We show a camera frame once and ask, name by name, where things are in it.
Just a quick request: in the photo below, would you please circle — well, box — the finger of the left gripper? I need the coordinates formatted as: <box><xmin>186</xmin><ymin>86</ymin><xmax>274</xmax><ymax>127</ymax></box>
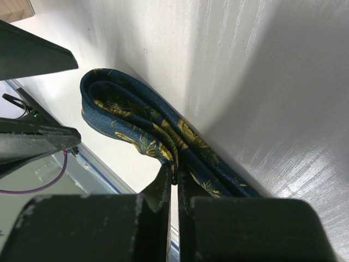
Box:
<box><xmin>1</xmin><ymin>118</ymin><xmax>81</xmax><ymax>177</ymax></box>
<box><xmin>1</xmin><ymin>21</ymin><xmax>79</xmax><ymax>81</ymax></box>

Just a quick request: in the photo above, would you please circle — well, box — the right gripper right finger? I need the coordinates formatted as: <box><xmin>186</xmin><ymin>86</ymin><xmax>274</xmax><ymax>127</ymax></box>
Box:
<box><xmin>178</xmin><ymin>175</ymin><xmax>336</xmax><ymax>261</ymax></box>

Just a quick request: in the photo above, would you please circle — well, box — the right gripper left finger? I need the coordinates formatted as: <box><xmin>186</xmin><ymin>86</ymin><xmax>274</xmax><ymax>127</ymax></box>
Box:
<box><xmin>1</xmin><ymin>165</ymin><xmax>171</xmax><ymax>261</ymax></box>

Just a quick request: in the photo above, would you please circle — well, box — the blue yellow floral tie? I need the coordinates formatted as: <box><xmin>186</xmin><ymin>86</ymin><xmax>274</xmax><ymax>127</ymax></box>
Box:
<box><xmin>80</xmin><ymin>68</ymin><xmax>258</xmax><ymax>198</ymax></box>

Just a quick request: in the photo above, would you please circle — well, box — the wooden compartment tray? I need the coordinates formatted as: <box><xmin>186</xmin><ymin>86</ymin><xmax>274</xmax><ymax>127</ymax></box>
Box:
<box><xmin>0</xmin><ymin>0</ymin><xmax>35</xmax><ymax>23</ymax></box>

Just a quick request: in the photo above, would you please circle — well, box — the aluminium mounting rail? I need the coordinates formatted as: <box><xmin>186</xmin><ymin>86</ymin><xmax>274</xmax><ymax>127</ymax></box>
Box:
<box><xmin>1</xmin><ymin>80</ymin><xmax>179</xmax><ymax>261</ymax></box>

